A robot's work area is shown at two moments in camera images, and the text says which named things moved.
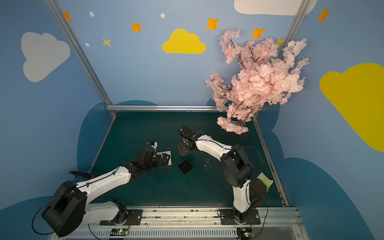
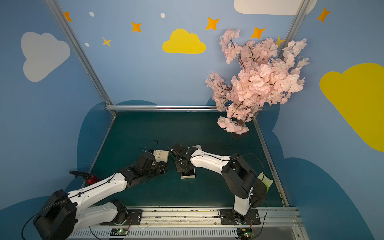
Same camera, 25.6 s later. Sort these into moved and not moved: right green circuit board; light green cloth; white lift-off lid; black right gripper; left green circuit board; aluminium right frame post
Moved: black right gripper; white lift-off lid
Not moved: left green circuit board; aluminium right frame post; right green circuit board; light green cloth
